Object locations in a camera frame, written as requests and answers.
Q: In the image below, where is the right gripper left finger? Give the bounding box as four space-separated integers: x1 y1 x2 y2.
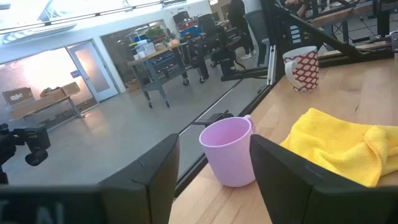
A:
0 133 180 224

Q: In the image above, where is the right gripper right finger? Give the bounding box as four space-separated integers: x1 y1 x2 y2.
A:
250 134 398 224

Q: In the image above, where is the red white patterned mug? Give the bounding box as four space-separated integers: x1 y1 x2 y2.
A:
282 45 320 93

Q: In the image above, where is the pink plastic cup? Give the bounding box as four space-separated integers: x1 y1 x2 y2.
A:
198 114 257 188

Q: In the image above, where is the yellow microfibre cloth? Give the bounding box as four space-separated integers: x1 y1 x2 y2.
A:
279 108 398 188

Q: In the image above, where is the grey wheeled workshop cart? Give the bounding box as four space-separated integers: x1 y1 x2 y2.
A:
127 42 190 110

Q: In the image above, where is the plain cardboard box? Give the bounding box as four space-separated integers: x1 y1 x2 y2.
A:
60 82 81 96

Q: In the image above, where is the frosted glass door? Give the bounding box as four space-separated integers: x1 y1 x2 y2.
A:
67 39 119 103

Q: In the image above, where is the silver aluminium bar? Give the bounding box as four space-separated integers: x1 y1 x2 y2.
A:
267 45 277 86

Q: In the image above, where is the low metal table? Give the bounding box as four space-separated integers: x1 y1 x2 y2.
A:
8 94 86 121

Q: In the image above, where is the green potted plant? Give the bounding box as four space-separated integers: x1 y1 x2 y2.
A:
144 26 167 41

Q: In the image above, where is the printed cardboard box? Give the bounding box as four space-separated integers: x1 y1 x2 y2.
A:
1 86 35 106

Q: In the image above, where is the grey plastic bin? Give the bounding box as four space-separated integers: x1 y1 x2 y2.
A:
244 9 270 67

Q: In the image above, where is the person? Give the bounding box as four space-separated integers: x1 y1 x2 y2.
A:
228 0 257 60

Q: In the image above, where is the wooden workbench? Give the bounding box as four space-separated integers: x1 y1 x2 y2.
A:
306 0 398 29

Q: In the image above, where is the black camera on mount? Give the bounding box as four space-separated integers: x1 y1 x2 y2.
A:
0 123 51 184

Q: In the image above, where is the black aluminium rig frame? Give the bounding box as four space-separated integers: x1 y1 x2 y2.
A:
174 0 398 198

